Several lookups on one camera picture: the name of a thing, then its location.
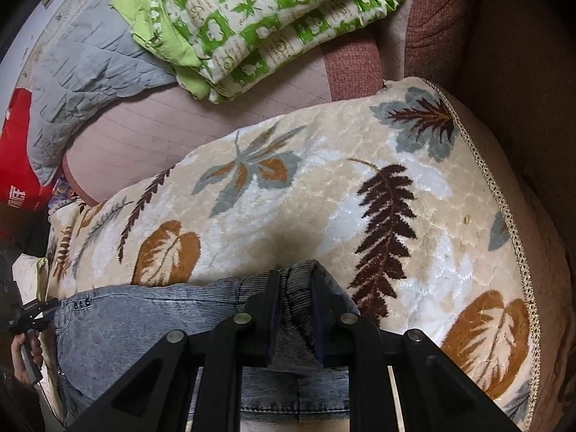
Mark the blue denim pants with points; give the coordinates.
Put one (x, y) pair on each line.
(135, 328)

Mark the person's left hand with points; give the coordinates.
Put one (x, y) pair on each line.
(20, 360)

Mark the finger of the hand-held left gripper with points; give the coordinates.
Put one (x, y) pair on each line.
(47, 324)
(50, 304)

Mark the pink brown sofa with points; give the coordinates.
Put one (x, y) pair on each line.
(495, 76)

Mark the grey quilted cover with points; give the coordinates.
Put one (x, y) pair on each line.
(81, 85)

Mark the leaf print plush blanket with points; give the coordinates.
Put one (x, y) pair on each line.
(324, 189)

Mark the colourful packets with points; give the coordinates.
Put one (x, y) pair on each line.
(63, 193)

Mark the white printed cloth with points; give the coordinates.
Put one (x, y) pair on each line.
(28, 270)

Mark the green patterned quilt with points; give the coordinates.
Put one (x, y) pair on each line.
(270, 27)

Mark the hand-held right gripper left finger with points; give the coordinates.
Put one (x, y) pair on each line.
(271, 324)

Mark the red shopping bag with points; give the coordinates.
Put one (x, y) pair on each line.
(18, 157)

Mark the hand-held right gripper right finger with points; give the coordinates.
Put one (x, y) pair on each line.
(322, 324)

